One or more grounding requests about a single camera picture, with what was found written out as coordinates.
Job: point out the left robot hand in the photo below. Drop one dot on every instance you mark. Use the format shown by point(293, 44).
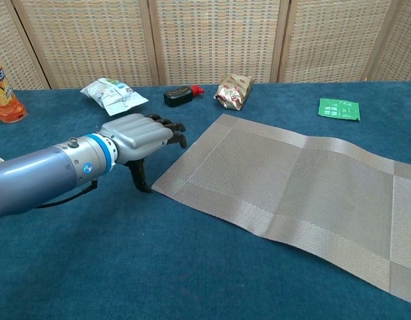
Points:
point(138, 133)

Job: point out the brown woven placemat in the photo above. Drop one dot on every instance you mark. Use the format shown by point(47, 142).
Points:
point(291, 193)

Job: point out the white snack bag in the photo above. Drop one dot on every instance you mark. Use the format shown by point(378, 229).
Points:
point(112, 95)

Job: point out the golden snack package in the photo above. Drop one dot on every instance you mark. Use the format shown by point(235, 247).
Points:
point(233, 91)

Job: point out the woven bamboo folding screen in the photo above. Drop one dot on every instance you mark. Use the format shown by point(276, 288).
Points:
point(212, 40)

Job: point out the blue table cover cloth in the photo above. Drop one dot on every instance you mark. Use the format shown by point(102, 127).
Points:
point(125, 260)

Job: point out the orange drink bottle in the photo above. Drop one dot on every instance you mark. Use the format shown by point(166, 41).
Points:
point(5, 100)

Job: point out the green tea packet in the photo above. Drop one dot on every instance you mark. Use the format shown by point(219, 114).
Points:
point(338, 109)

